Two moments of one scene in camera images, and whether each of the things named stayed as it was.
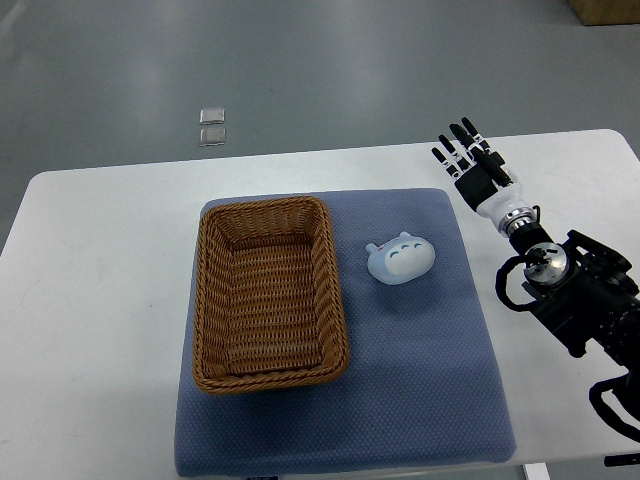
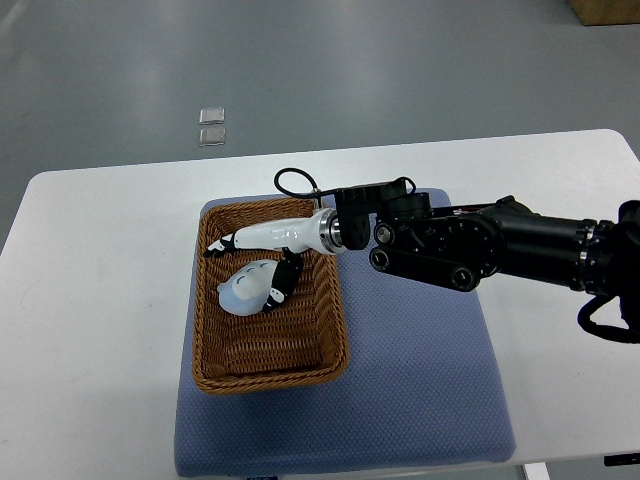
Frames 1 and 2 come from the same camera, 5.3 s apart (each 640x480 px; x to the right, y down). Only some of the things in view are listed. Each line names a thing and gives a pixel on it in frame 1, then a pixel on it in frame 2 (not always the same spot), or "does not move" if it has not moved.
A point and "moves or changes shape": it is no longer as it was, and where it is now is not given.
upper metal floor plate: (212, 115) does not move
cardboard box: (606, 12) does not move
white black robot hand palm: (487, 197) to (298, 234)
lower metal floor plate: (212, 136) does not move
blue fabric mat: (419, 391) does not move
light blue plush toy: (400, 260) moves or changes shape
